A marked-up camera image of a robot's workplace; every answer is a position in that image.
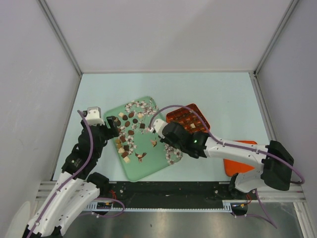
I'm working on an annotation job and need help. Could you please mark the orange box lid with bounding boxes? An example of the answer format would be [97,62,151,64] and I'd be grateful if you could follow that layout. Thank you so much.
[222,140,258,177]

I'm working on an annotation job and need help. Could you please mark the brown square chocolate low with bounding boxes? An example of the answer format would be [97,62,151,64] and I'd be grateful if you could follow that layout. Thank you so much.
[121,152,129,158]

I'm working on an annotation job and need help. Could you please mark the white square chocolate low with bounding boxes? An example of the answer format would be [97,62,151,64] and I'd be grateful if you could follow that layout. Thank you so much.
[123,157,130,163]

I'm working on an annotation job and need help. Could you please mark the orange chocolate box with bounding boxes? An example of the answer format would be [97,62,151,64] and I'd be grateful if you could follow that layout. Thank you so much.
[166,103,210,133]

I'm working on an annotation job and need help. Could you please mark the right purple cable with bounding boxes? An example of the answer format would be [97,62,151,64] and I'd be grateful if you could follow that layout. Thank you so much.
[149,105,305,229]

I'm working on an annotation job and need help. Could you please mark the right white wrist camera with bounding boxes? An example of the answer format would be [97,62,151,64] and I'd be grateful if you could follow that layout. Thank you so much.
[150,119,167,135]

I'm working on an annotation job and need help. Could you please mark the purple cable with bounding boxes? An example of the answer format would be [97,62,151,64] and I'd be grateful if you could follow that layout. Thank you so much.
[149,105,305,229]
[26,110,126,238]

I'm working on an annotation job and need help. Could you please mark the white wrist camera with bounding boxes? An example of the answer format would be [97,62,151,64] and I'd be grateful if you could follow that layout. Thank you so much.
[83,107,105,125]
[150,119,167,135]

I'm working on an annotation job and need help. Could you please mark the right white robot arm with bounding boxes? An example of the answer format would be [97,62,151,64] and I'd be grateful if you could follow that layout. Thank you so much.
[154,119,294,199]

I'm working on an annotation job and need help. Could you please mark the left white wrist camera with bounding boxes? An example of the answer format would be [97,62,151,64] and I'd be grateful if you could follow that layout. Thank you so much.
[83,107,105,125]

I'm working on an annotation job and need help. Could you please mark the green floral tray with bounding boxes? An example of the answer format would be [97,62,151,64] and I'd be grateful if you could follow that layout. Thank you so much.
[104,96,183,182]

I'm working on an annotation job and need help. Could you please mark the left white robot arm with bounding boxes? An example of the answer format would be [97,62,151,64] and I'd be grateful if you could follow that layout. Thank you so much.
[23,115,119,238]

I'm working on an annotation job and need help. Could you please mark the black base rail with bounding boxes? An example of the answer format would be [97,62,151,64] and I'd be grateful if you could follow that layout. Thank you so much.
[100,181,234,209]

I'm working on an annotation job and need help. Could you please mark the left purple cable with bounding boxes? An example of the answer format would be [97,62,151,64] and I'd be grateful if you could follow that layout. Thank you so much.
[26,110,126,238]

